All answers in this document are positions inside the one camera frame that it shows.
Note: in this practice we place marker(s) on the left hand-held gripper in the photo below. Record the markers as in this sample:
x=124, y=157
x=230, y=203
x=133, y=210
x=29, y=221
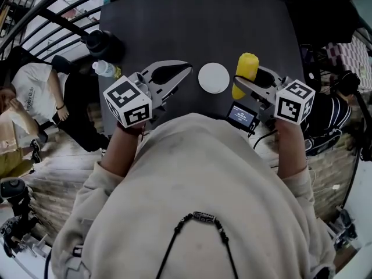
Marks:
x=128, y=100

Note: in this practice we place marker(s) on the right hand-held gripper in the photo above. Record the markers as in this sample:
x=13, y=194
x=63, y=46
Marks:
x=293, y=103

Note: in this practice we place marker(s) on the yellow corn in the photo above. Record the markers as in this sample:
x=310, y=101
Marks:
x=247, y=65

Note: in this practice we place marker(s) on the white round plate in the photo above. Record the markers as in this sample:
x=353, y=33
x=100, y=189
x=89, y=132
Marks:
x=213, y=78

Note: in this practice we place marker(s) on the person's right forearm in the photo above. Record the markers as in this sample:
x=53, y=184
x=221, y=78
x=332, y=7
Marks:
x=290, y=150

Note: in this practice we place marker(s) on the person's left forearm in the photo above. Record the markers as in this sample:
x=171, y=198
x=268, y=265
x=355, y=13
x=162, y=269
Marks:
x=119, y=153

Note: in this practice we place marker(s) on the black device with screen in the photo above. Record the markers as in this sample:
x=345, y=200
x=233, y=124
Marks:
x=241, y=115

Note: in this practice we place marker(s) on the clear plastic bottle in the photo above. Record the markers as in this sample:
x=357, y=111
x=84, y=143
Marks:
x=103, y=68

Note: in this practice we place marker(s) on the black water bottle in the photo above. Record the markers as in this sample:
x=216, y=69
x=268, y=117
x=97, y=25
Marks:
x=104, y=46

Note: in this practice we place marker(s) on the black jacket on chair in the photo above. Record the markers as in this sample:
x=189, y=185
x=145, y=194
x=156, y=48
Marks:
x=325, y=22

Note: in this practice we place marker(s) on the pink checkered bag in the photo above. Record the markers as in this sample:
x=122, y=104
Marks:
x=348, y=57

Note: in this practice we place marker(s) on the beige sweatshirt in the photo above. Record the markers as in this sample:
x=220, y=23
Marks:
x=189, y=170

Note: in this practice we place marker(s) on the dark metal railing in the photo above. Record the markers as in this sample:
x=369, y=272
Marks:
x=64, y=26

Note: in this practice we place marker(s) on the black tripod equipment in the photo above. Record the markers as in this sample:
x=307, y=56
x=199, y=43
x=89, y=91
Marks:
x=347, y=228

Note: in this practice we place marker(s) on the black camera stand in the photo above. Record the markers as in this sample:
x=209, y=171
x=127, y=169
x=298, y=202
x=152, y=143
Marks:
x=348, y=83

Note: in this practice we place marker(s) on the black tripod camera rig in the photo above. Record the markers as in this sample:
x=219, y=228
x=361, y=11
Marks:
x=20, y=214

